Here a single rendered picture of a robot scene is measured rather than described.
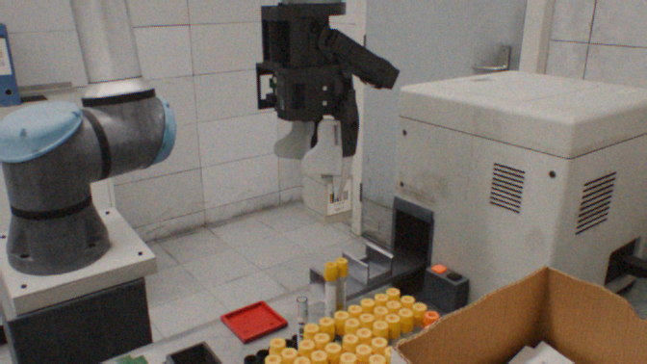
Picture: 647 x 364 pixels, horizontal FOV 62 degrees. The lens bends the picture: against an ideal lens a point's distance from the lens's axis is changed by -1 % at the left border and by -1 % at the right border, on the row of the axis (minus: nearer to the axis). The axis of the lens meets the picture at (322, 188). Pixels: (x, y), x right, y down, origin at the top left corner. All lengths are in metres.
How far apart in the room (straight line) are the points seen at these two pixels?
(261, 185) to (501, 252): 2.70
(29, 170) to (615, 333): 0.76
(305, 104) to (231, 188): 2.71
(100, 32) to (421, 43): 1.79
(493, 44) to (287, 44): 1.73
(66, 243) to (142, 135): 0.20
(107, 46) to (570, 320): 0.74
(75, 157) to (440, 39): 1.83
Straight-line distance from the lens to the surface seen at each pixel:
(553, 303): 0.66
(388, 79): 0.64
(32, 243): 0.90
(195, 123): 3.05
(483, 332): 0.59
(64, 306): 0.90
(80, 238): 0.89
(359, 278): 0.78
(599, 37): 2.10
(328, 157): 0.59
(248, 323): 0.77
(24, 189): 0.87
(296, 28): 0.56
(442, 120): 0.76
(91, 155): 0.87
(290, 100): 0.55
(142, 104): 0.91
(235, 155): 3.21
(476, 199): 0.75
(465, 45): 2.34
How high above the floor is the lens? 1.31
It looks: 20 degrees down
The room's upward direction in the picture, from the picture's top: straight up
